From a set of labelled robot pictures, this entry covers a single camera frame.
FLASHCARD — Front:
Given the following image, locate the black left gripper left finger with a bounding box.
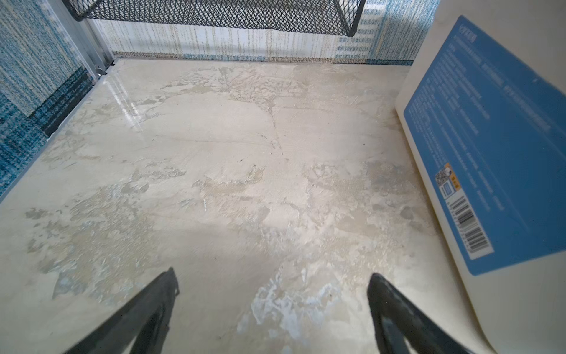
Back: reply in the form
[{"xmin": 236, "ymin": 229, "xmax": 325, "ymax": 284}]
[{"xmin": 66, "ymin": 268, "xmax": 179, "ymax": 353}]

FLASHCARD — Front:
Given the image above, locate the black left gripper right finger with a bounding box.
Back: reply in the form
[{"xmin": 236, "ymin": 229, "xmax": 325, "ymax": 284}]
[{"xmin": 367, "ymin": 273, "xmax": 470, "ymax": 353}]

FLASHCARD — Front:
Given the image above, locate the white plastic storage bin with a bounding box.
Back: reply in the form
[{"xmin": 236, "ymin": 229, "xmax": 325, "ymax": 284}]
[{"xmin": 396, "ymin": 1, "xmax": 565, "ymax": 353}]

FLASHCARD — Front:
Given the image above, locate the black mesh shelf rack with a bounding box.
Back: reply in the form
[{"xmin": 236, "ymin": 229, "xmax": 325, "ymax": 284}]
[{"xmin": 62, "ymin": 0, "xmax": 365, "ymax": 37}]

